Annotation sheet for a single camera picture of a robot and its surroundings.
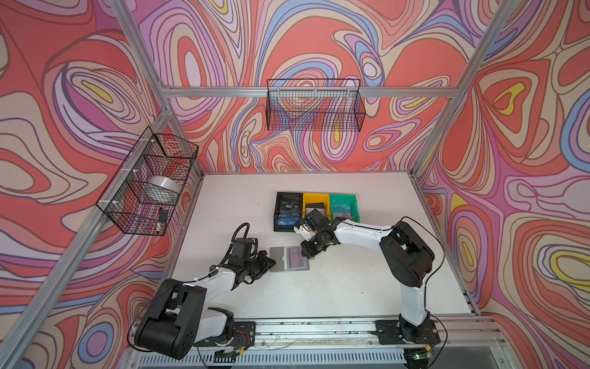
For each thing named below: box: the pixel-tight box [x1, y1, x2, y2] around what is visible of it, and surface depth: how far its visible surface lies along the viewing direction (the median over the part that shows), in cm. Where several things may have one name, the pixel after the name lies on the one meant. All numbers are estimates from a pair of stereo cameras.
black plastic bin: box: [273, 192, 303, 233], surface depth 106 cm
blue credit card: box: [277, 216, 302, 227], surface depth 101 cm
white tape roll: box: [147, 175, 180, 201], surface depth 73 cm
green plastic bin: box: [330, 193, 361, 223], surface depth 103 cm
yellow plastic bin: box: [301, 192, 331, 222], surface depth 104 cm
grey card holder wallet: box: [268, 246, 310, 273], surface depth 91 cm
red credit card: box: [288, 247, 304, 269], surface depth 90 cm
